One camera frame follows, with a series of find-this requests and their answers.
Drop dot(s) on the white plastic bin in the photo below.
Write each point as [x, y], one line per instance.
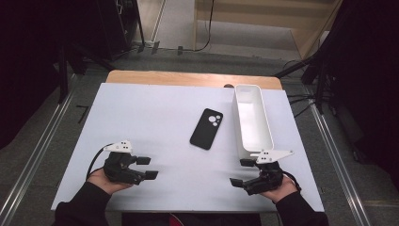
[254, 125]

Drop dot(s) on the black metal stand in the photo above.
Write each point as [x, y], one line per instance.
[316, 78]
[64, 75]

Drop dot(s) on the wooden platform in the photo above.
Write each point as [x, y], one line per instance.
[251, 19]

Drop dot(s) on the wooden table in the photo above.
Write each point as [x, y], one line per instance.
[175, 77]

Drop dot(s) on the person's right hand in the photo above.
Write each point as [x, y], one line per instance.
[284, 191]

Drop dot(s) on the black equipment cabinet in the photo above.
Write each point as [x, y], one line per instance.
[116, 28]

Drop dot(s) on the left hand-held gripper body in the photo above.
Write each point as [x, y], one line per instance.
[120, 166]

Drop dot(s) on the person's left hand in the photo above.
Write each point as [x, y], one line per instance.
[98, 180]

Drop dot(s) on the metal floor rail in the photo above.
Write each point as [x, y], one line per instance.
[37, 153]
[338, 163]

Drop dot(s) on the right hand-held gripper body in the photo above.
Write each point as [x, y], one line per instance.
[266, 179]

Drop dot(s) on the black curtain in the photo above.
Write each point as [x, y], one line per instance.
[25, 62]
[370, 78]

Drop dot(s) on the white board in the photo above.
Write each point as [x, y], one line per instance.
[150, 119]

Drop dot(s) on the small dark object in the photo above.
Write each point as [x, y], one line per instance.
[228, 85]

